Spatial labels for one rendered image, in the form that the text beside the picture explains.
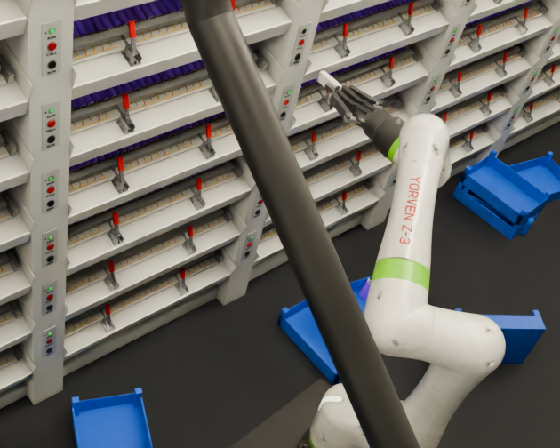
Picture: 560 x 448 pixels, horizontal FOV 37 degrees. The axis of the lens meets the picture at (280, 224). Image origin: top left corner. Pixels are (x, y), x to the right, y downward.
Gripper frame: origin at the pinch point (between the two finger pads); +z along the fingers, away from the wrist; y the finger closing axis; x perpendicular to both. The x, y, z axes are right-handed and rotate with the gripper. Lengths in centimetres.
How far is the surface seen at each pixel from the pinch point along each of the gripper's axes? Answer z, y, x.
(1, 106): 12, -81, 12
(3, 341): 13, -83, -64
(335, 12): 12.8, 10.4, 10.1
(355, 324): -95, -114, 88
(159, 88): 18.8, -38.1, -2.3
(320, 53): 16.4, 13.3, -5.7
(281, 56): 13.1, -5.4, 1.0
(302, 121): 13.2, 9.8, -25.8
